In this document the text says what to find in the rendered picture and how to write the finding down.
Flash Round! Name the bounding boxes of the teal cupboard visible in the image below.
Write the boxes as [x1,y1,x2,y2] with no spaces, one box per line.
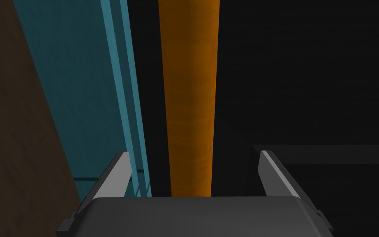
[12,0,152,202]

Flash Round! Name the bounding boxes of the orange bar handle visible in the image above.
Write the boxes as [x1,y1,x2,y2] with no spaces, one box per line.
[158,0,220,198]

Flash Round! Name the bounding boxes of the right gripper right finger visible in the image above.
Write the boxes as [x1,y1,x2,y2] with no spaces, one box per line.
[257,150,320,213]

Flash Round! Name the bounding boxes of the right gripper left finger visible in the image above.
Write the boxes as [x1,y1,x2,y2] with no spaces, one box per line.
[76,151,133,215]

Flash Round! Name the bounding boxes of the black appliance door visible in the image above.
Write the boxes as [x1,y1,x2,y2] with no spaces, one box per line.
[126,0,379,237]

